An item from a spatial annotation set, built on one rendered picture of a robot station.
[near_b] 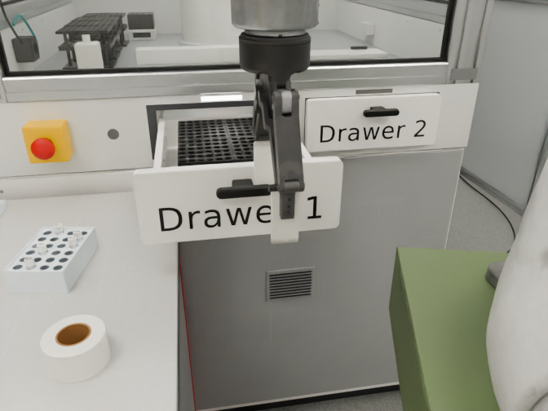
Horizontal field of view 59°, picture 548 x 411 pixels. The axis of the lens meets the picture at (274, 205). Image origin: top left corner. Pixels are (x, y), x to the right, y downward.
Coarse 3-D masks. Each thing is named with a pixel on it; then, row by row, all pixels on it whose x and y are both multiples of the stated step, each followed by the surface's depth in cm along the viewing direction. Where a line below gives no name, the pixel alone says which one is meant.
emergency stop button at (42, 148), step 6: (42, 138) 86; (36, 144) 85; (42, 144) 86; (48, 144) 86; (36, 150) 86; (42, 150) 86; (48, 150) 86; (54, 150) 87; (36, 156) 86; (42, 156) 86; (48, 156) 87
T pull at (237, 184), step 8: (232, 184) 65; (240, 184) 64; (248, 184) 64; (264, 184) 64; (216, 192) 63; (224, 192) 63; (232, 192) 63; (240, 192) 63; (248, 192) 63; (256, 192) 64; (264, 192) 64
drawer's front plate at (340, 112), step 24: (360, 96) 99; (384, 96) 99; (408, 96) 100; (432, 96) 100; (312, 120) 98; (336, 120) 99; (360, 120) 100; (384, 120) 101; (408, 120) 102; (432, 120) 103; (312, 144) 101; (336, 144) 102; (360, 144) 102; (384, 144) 103; (408, 144) 104
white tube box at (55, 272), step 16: (32, 240) 74; (48, 240) 74; (64, 240) 75; (96, 240) 78; (16, 256) 69; (32, 256) 70; (48, 256) 70; (64, 256) 70; (80, 256) 72; (16, 272) 66; (32, 272) 66; (48, 272) 66; (64, 272) 67; (80, 272) 72; (16, 288) 67; (32, 288) 67; (48, 288) 67; (64, 288) 67
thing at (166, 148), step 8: (160, 120) 96; (168, 120) 96; (176, 120) 97; (184, 120) 97; (192, 120) 97; (160, 128) 91; (168, 128) 97; (176, 128) 97; (160, 136) 87; (168, 136) 98; (176, 136) 98; (160, 144) 83; (168, 144) 99; (176, 144) 99; (160, 152) 80; (168, 152) 96; (176, 152) 96; (304, 152) 80; (160, 160) 77; (168, 160) 92; (176, 160) 92
